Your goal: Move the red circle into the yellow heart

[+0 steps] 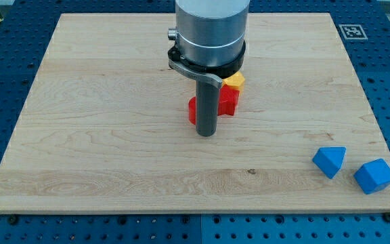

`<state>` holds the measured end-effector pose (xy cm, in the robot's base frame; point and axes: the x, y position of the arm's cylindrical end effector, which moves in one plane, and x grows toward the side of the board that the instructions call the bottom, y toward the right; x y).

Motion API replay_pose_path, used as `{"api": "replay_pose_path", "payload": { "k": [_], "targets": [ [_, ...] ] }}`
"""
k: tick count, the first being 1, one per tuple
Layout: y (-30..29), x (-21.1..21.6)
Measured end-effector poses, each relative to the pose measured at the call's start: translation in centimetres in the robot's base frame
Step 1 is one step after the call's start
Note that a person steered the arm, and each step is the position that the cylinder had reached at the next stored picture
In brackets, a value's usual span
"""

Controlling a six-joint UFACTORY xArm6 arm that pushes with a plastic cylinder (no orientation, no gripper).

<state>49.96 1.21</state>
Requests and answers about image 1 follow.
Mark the black clamp ring with lever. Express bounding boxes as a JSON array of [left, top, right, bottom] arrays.
[[167, 41, 246, 89]]

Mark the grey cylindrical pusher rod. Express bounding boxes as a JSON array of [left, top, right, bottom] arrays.
[[196, 81, 219, 137]]

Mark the red circle block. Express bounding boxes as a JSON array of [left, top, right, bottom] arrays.
[[188, 97, 196, 125]]

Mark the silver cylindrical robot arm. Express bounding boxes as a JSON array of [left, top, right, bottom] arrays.
[[167, 0, 250, 137]]

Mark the yellow heart block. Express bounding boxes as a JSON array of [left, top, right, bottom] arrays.
[[223, 71, 246, 93]]

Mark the red star block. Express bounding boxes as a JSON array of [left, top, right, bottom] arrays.
[[217, 85, 240, 116]]

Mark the light wooden board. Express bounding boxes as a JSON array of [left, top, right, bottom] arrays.
[[0, 13, 390, 214]]

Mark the blue triangle block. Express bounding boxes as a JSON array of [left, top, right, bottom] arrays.
[[312, 146, 347, 179]]

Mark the white fiducial marker tag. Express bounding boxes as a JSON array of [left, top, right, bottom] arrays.
[[339, 24, 368, 40]]

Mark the blue cube block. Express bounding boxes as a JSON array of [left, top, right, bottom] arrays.
[[353, 159, 390, 195]]

